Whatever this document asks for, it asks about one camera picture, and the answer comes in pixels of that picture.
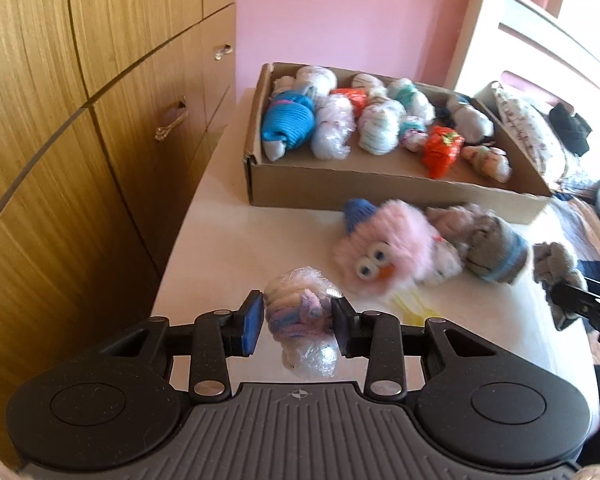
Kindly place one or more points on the floral printed pillow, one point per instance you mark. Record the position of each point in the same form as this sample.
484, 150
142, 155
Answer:
530, 130

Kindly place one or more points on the blue sock bundle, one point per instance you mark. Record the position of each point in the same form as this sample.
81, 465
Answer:
290, 125

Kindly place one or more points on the white bed headboard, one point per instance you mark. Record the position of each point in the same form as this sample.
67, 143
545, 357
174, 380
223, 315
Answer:
525, 25

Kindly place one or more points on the grey sock with blue stripes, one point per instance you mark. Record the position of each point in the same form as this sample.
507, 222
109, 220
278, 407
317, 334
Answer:
497, 252

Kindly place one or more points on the orange red sock bundle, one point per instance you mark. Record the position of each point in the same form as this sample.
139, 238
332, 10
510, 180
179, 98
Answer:
442, 147

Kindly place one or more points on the black cloth item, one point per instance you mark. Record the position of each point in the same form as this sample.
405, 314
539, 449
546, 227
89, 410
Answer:
572, 127

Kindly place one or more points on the white black sock bundle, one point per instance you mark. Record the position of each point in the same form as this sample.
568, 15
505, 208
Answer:
467, 117

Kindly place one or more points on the pink patterned sock bundle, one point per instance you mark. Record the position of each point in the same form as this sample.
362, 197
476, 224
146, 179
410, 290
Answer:
413, 135

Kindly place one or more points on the white patterned sock bundle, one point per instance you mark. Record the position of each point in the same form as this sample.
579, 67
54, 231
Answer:
447, 240

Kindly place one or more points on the wooden wardrobe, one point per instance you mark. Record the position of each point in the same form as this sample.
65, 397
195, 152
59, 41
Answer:
55, 160

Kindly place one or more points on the white teal sock bundle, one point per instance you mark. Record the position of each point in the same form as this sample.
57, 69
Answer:
410, 96

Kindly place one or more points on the small beige sock bundle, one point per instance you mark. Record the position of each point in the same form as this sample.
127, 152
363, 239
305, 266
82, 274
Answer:
283, 83

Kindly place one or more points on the pink fuzzy sock with eyes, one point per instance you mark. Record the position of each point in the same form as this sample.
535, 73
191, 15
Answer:
385, 250

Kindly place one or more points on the pastel sock bundle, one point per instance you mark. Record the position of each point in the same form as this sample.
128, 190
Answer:
300, 315

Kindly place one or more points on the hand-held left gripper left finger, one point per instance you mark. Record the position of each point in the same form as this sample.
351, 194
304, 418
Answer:
252, 325

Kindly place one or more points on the patchwork quilt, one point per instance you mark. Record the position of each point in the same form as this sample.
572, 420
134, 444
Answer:
590, 240

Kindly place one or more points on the cardboard box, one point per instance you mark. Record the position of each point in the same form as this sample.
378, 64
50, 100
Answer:
380, 180

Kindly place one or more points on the white striped sock bundle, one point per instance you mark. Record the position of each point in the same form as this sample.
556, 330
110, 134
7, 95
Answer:
380, 127

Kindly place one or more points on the pink white sock bundle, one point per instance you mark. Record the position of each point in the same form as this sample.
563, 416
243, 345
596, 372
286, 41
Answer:
487, 162

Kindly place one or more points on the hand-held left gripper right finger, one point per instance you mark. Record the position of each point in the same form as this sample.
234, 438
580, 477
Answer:
345, 327

